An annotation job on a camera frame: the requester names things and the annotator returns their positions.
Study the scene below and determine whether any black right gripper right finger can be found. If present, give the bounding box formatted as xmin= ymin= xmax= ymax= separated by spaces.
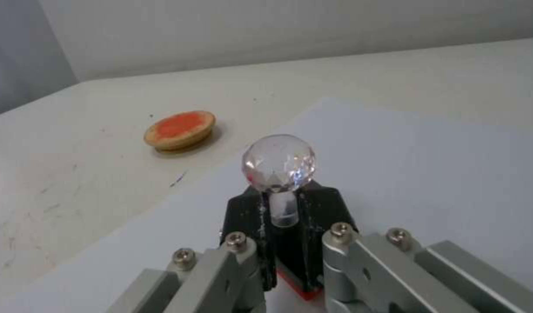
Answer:
xmin=292 ymin=181 xmax=533 ymax=313

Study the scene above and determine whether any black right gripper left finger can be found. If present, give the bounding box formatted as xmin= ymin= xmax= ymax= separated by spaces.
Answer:
xmin=105 ymin=186 xmax=279 ymax=313

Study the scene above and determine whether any clear crystal knob stamp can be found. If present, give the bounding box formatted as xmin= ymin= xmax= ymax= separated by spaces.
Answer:
xmin=241 ymin=133 xmax=326 ymax=301

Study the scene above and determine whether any round wooden red ink pad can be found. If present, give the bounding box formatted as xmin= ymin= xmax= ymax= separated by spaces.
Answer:
xmin=144 ymin=110 xmax=219 ymax=152

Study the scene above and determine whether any white paper sheet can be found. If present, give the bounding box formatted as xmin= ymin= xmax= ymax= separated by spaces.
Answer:
xmin=0 ymin=96 xmax=533 ymax=313

